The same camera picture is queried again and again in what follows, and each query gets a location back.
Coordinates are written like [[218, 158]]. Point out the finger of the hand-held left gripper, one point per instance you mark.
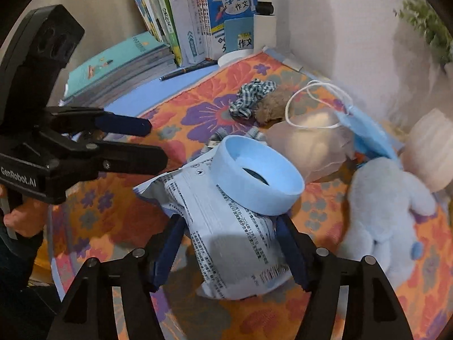
[[120, 124], [134, 157]]

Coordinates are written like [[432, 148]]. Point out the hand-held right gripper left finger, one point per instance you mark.
[[170, 248]]

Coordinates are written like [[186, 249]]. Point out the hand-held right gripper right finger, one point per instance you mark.
[[288, 251]]

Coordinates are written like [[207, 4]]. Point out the white printed plastic packet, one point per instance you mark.
[[230, 241]]

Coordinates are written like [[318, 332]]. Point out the light blue plush toy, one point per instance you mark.
[[382, 212]]

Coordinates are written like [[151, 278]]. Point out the translucent plastic bag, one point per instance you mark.
[[311, 148]]

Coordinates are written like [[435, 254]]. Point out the checked fabric scrunchie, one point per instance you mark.
[[247, 95]]

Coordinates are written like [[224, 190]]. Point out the blue face mask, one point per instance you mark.
[[371, 134]]

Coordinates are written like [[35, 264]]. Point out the person's left forearm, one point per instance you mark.
[[17, 272]]

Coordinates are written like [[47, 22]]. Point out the person's left hand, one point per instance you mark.
[[23, 217]]

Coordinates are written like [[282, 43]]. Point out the stack of teal books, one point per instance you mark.
[[116, 56]]

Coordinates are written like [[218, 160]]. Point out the floral orange tablecloth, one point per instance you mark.
[[198, 113]]

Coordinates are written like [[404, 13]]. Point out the dark pen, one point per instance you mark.
[[184, 71]]

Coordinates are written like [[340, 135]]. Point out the row of upright books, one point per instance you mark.
[[230, 10]]

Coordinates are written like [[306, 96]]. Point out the white desk lamp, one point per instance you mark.
[[264, 28]]

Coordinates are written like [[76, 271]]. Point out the white ribbed vase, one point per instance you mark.
[[431, 148]]

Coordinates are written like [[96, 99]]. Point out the artificial flower bouquet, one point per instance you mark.
[[424, 24]]

